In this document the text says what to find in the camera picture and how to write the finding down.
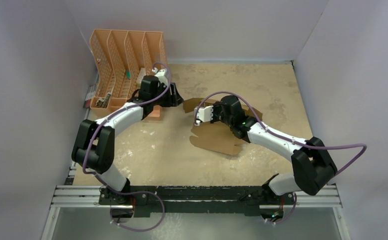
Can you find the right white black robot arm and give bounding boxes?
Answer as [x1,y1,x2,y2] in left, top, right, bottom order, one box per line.
[211,95,338,204]

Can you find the white beige carton box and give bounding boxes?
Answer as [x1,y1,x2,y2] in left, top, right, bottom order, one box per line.
[136,68,147,85]

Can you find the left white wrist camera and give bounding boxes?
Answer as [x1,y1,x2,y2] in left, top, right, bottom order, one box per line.
[152,67,168,85]

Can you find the brown cardboard box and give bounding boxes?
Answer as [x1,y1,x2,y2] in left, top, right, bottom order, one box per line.
[183,98,254,156]

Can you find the green small box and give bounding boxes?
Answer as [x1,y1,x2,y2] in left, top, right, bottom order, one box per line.
[125,71,131,79]

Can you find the orange plastic file organizer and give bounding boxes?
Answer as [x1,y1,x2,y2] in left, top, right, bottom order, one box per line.
[89,29,167,118]

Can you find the pack of coloured markers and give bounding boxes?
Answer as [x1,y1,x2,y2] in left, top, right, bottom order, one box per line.
[83,84,97,109]

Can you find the black white patterned card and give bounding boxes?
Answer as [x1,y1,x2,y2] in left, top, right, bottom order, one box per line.
[95,92,112,108]

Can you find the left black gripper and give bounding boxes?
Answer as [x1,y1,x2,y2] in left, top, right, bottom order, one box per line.
[151,83,183,108]

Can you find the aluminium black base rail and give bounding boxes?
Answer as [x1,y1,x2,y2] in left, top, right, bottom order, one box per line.
[51,185,342,220]

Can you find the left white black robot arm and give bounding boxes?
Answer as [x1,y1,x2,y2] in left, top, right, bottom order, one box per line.
[71,73,184,205]

